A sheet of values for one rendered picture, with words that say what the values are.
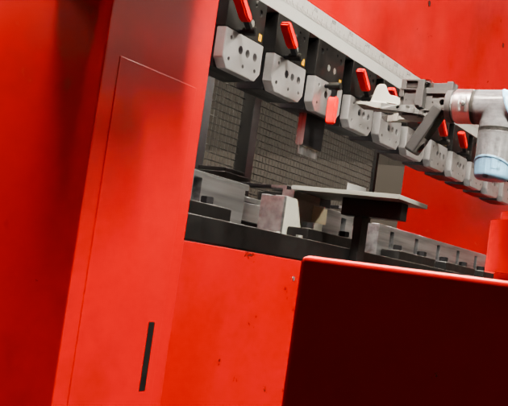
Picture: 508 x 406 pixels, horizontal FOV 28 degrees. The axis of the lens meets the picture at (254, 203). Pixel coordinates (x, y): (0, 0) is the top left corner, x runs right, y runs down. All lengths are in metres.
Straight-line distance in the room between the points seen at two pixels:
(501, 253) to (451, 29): 2.76
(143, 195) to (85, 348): 0.23
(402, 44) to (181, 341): 1.33
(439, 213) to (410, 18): 1.82
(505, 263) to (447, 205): 4.10
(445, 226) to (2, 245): 3.30
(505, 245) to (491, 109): 1.75
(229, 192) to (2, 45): 0.73
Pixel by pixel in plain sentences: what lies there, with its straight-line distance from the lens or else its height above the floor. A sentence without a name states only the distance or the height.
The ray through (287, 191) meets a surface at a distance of 2.33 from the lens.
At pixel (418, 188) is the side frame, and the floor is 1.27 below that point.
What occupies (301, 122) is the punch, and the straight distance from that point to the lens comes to 2.36.
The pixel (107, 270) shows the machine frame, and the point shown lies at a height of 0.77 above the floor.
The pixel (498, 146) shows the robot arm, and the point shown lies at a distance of 2.15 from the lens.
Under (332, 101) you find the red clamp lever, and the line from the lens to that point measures 2.34.
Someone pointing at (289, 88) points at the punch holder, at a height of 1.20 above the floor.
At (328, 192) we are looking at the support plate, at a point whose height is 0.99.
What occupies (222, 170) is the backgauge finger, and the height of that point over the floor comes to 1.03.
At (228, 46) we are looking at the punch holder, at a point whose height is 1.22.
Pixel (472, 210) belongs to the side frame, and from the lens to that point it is 4.49.
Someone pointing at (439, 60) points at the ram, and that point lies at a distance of 3.08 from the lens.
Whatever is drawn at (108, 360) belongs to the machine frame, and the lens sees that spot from 1.40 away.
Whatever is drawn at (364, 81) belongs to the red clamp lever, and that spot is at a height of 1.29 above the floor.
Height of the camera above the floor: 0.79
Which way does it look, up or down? 4 degrees up
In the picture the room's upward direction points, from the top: 8 degrees clockwise
